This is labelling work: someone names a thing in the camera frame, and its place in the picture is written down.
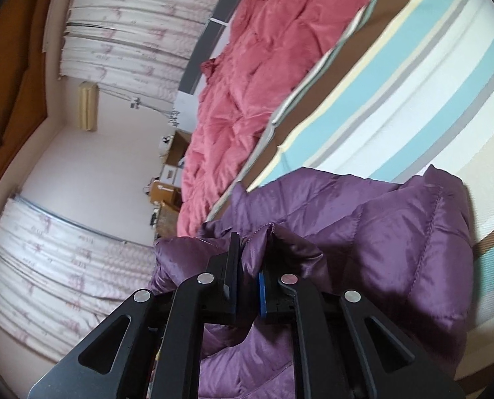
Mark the striped bed sheet mattress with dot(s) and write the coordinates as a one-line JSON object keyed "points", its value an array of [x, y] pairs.
{"points": [[410, 89]]}

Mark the white and grey headboard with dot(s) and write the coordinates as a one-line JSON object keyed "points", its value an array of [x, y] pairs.
{"points": [[210, 44]]}

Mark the white drawer cabinet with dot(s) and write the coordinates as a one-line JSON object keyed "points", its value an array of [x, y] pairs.
{"points": [[171, 175]]}

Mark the wooden shelf cabinet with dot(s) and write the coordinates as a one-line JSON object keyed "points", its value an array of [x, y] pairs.
{"points": [[177, 148]]}

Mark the patterned window curtain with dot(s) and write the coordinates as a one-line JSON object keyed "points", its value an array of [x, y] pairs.
{"points": [[139, 46]]}

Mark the beige wall air conditioner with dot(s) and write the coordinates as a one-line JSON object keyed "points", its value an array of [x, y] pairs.
{"points": [[87, 106]]}

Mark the purple quilted down jacket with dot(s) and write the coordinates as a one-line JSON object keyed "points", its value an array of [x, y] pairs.
{"points": [[406, 247]]}

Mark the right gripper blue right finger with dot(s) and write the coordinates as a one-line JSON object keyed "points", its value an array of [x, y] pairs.
{"points": [[263, 294]]}

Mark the red quilted comforter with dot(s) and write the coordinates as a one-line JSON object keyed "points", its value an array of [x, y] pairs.
{"points": [[273, 45]]}

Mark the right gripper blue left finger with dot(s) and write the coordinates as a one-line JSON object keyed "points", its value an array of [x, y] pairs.
{"points": [[233, 267]]}

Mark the patterned side curtain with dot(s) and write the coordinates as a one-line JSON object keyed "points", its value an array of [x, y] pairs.
{"points": [[58, 281]]}

